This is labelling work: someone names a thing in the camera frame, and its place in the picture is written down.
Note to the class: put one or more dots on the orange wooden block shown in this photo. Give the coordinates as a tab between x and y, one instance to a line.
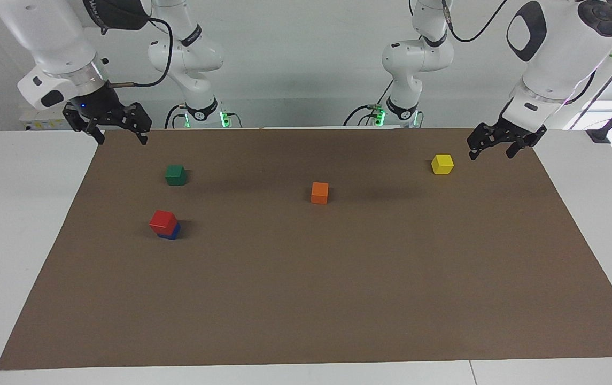
319	193

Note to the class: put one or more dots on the red wooden block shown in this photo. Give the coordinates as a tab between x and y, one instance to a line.
162	222

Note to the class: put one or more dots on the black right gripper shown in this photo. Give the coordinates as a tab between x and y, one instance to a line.
97	104

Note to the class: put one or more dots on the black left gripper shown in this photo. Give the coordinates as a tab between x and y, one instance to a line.
519	129

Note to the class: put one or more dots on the blue wooden block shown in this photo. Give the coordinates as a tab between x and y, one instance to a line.
172	235

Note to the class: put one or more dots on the brown paper mat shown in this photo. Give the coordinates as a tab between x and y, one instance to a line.
306	289

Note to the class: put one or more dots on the yellow wooden block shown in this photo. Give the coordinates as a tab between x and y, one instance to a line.
442	164

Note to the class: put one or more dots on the green wooden block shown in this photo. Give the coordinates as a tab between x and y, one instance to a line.
175	175

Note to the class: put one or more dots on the white box with yellow label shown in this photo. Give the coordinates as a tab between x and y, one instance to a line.
33	123

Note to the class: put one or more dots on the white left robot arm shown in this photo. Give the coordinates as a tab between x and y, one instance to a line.
557	48

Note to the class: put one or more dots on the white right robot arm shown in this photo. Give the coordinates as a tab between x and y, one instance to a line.
49	37

